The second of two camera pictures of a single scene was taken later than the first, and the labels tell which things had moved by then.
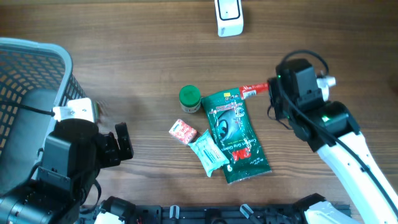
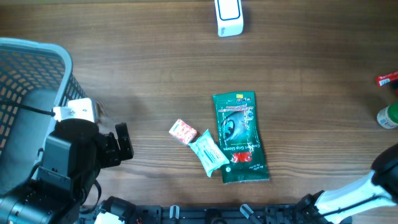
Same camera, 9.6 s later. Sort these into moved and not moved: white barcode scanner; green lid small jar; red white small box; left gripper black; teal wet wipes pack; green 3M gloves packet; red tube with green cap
Moved: green 3M gloves packet; red tube with green cap; green lid small jar
Not moved: red white small box; teal wet wipes pack; white barcode scanner; left gripper black
